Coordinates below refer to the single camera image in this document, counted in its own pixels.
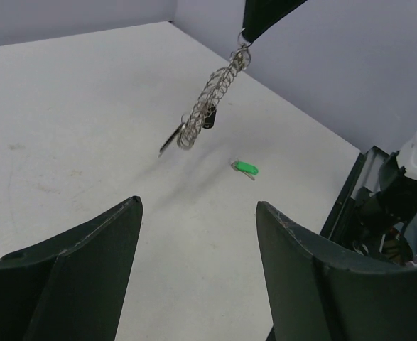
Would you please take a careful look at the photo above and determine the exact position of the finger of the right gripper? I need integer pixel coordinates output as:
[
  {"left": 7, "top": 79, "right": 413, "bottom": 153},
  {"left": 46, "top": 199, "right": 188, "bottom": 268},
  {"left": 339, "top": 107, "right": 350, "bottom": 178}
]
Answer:
[{"left": 242, "top": 0, "right": 306, "bottom": 43}]

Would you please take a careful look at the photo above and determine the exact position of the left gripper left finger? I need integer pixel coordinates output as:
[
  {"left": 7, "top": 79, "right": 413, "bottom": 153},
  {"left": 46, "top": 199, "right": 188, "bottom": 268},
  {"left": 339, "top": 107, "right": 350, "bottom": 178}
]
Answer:
[{"left": 0, "top": 196, "right": 143, "bottom": 341}]

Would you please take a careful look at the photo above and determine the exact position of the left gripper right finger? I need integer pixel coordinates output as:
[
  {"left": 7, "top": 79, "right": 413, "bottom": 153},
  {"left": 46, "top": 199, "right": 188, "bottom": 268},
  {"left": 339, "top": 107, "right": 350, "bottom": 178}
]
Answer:
[{"left": 255, "top": 202, "right": 417, "bottom": 340}]

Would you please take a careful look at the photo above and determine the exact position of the black tag key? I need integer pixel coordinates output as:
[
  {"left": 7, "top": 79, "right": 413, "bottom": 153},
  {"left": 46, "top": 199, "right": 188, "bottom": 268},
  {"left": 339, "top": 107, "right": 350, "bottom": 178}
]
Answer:
[{"left": 202, "top": 104, "right": 217, "bottom": 129}]

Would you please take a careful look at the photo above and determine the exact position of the metal disc with keyrings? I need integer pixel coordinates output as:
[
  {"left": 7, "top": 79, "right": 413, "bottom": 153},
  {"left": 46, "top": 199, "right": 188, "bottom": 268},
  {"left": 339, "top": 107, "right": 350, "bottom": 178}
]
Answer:
[{"left": 158, "top": 28, "right": 252, "bottom": 157}]

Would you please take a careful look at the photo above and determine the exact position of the green tag key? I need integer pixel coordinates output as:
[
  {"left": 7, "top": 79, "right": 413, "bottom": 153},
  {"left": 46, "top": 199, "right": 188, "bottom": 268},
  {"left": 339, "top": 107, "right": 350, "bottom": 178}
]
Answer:
[{"left": 229, "top": 159, "right": 259, "bottom": 180}]

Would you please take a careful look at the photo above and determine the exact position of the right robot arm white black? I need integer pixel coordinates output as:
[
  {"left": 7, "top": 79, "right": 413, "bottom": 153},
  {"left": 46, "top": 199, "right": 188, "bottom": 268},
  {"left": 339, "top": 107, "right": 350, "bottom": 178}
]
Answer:
[{"left": 320, "top": 131, "right": 417, "bottom": 267}]

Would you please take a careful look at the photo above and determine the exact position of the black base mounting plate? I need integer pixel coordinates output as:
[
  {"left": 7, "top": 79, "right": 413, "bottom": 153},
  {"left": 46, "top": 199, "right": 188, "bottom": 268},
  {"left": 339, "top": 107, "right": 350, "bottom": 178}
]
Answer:
[{"left": 320, "top": 146, "right": 389, "bottom": 248}]

